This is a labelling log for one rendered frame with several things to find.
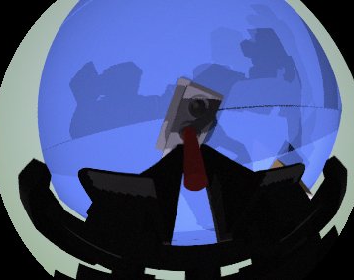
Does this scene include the dark red peg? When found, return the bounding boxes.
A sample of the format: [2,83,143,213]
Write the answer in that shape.
[183,127,208,192]

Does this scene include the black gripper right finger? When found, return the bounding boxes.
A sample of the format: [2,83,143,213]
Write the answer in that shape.
[200,144,306,243]

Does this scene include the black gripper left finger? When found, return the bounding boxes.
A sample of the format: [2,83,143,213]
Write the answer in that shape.
[77,144,184,246]

